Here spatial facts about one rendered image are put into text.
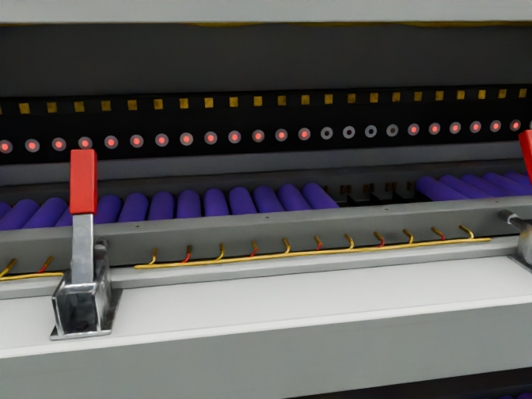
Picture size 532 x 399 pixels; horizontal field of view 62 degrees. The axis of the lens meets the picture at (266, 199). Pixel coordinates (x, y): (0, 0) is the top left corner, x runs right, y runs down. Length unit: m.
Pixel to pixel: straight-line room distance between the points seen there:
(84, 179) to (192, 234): 0.07
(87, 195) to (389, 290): 0.17
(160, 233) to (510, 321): 0.20
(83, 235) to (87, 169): 0.04
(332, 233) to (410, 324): 0.08
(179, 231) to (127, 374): 0.09
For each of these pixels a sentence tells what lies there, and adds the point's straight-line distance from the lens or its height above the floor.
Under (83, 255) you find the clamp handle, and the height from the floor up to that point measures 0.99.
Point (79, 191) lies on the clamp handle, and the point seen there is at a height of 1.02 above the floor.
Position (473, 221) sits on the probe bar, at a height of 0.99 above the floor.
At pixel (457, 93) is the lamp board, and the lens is 0.44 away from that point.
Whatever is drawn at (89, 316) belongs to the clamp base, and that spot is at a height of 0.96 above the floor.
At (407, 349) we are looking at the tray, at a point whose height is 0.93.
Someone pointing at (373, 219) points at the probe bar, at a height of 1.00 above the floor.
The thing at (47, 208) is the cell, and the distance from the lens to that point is 0.36.
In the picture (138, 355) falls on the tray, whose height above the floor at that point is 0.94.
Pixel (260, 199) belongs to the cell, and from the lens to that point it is 0.34.
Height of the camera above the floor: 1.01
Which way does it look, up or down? level
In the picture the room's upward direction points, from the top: 4 degrees counter-clockwise
